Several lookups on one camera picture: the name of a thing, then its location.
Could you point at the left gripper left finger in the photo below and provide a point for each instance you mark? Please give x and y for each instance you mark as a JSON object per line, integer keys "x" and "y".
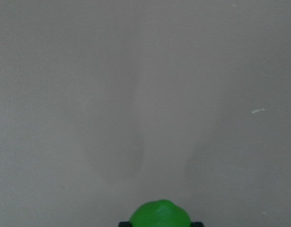
{"x": 124, "y": 224}

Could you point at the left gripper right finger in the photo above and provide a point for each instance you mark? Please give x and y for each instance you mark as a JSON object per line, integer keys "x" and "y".
{"x": 197, "y": 224}

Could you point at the green lime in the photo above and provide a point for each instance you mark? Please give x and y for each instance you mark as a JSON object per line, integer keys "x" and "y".
{"x": 160, "y": 213}

